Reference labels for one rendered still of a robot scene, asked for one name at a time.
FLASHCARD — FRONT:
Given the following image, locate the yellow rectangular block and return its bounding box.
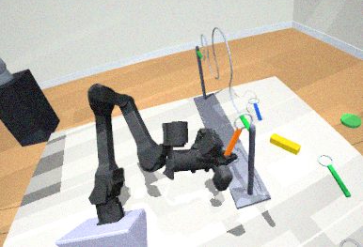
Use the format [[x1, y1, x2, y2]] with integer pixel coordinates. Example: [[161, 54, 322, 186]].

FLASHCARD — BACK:
[[270, 133, 301, 155]]

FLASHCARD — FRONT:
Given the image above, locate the orange bar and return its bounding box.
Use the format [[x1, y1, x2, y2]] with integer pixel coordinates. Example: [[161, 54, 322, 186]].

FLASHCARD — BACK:
[[224, 113, 253, 155]]

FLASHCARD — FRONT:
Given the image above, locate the blue flat bar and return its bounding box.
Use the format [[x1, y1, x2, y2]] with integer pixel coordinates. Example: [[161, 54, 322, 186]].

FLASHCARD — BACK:
[[248, 97, 262, 121]]

